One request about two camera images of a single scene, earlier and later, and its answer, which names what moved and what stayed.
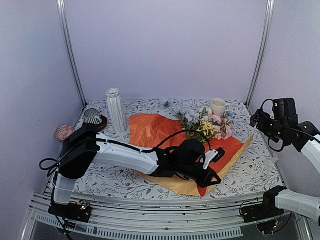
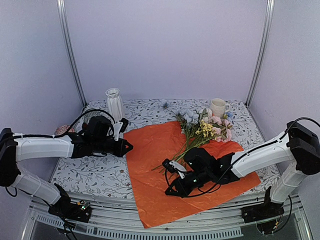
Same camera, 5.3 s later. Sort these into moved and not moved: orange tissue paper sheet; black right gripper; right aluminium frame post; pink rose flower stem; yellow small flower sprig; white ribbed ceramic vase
Moved: black right gripper; orange tissue paper sheet
Not moved: yellow small flower sprig; pink rose flower stem; white ribbed ceramic vase; right aluminium frame post
